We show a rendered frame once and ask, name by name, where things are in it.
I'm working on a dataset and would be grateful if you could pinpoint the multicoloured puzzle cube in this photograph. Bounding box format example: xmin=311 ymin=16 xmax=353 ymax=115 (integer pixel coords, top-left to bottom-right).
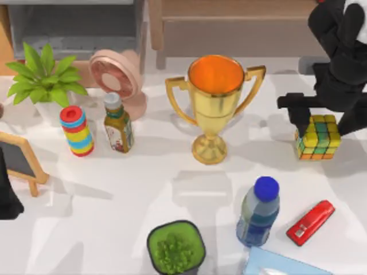
xmin=295 ymin=114 xmax=342 ymax=161

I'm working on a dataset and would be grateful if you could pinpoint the olive green bottle grey cap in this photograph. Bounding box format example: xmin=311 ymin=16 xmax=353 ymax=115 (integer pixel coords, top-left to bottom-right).
xmin=103 ymin=92 xmax=135 ymax=154

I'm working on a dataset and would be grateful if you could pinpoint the leafy plant in white pot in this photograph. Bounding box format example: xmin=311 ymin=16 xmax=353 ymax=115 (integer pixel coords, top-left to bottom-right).
xmin=5 ymin=42 xmax=88 ymax=127

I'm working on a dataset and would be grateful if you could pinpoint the wooden open shelf unit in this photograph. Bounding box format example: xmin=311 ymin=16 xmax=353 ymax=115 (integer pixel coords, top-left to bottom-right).
xmin=149 ymin=0 xmax=328 ymax=70

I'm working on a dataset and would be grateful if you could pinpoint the red stapler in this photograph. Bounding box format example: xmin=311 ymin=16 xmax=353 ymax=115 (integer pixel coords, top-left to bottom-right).
xmin=286 ymin=199 xmax=336 ymax=247

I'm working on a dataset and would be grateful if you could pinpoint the gold trophy cup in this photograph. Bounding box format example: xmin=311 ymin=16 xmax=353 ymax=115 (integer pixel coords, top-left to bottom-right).
xmin=165 ymin=54 xmax=267 ymax=166

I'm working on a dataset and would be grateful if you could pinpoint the green plant in black pot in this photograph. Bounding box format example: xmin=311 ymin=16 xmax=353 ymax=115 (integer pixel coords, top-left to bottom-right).
xmin=147 ymin=219 xmax=207 ymax=275

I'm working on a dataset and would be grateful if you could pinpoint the wooden framed blackboard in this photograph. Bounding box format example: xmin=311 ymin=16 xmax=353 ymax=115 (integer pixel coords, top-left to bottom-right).
xmin=0 ymin=131 xmax=50 ymax=198

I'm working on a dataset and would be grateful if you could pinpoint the grey cabinet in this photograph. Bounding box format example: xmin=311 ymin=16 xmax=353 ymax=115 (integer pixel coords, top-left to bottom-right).
xmin=7 ymin=0 xmax=147 ymax=61

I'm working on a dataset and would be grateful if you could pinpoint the wooden cupboard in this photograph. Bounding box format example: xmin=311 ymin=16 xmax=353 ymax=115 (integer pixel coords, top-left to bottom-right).
xmin=0 ymin=5 xmax=15 ymax=77

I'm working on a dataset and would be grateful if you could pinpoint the stack of coloured rings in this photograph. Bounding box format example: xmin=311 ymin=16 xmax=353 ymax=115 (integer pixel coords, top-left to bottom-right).
xmin=59 ymin=105 xmax=95 ymax=158

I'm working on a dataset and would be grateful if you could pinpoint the blue-capped clear water bottle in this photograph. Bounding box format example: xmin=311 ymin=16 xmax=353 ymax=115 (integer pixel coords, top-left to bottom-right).
xmin=236 ymin=176 xmax=280 ymax=248

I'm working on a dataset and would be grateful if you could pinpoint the pink table fan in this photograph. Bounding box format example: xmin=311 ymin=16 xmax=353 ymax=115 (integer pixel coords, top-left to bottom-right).
xmin=88 ymin=49 xmax=148 ymax=119

